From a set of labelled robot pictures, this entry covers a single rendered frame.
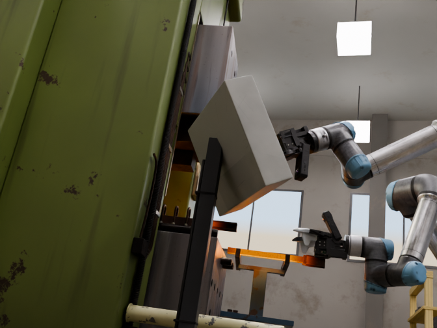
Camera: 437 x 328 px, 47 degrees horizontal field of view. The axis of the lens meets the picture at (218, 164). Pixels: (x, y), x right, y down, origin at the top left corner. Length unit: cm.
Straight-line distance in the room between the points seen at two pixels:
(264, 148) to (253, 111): 10
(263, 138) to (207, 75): 78
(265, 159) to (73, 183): 64
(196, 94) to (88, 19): 46
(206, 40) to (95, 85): 55
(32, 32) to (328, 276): 879
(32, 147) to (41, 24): 43
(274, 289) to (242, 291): 64
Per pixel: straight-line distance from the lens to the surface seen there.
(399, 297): 1001
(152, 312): 148
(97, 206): 154
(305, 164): 155
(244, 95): 125
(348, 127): 166
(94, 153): 160
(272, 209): 1050
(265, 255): 221
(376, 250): 186
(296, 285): 1008
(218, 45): 204
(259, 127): 123
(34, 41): 180
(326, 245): 186
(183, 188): 221
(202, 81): 196
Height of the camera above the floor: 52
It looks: 21 degrees up
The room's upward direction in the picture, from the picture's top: 9 degrees clockwise
